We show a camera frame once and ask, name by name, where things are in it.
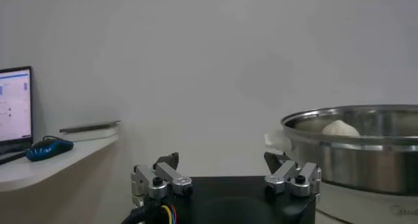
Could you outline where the white steamed baozi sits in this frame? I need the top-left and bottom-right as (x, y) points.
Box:
(321, 119), (361, 137)

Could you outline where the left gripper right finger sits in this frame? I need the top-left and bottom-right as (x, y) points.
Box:
(263, 152), (323, 199)

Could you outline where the stainless steel steamer basket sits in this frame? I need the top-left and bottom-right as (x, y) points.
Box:
(280, 104), (418, 197)

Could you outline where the black flat device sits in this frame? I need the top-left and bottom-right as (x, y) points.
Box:
(59, 120), (121, 134)

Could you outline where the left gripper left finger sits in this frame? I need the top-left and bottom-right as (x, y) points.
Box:
(130, 152), (194, 206)

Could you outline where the black laptop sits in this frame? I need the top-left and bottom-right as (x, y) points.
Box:
(0, 65), (35, 156)

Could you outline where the blue computer mouse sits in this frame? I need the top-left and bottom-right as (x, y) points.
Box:
(25, 137), (74, 163)

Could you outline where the white side desk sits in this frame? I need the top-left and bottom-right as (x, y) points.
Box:
(0, 134), (120, 224)

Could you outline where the black sheathed gripper cable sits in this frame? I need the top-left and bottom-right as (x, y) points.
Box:
(120, 204), (179, 224)

